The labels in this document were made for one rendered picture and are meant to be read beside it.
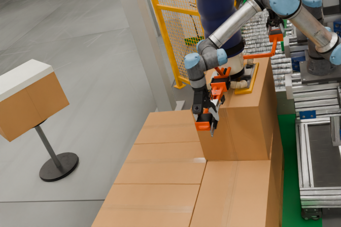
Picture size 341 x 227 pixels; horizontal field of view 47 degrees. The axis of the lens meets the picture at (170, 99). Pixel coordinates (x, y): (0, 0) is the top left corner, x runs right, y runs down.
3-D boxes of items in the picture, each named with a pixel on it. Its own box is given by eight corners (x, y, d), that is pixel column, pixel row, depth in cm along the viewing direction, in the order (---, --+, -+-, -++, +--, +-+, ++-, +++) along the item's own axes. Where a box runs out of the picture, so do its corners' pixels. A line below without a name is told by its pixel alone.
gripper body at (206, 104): (214, 99, 191) (208, 78, 185) (210, 109, 184) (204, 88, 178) (199, 100, 194) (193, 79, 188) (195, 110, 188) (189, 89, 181)
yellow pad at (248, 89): (243, 66, 256) (242, 59, 253) (259, 64, 252) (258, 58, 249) (235, 94, 230) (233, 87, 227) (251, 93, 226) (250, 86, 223)
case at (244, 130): (223, 106, 295) (212, 60, 275) (277, 103, 279) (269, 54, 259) (205, 159, 249) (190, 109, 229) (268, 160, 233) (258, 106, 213)
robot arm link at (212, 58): (218, 42, 183) (196, 50, 183) (226, 50, 173) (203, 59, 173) (222, 57, 187) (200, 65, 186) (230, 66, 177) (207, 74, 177)
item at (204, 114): (200, 120, 198) (198, 112, 195) (214, 120, 195) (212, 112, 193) (196, 130, 192) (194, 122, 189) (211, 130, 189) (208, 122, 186)
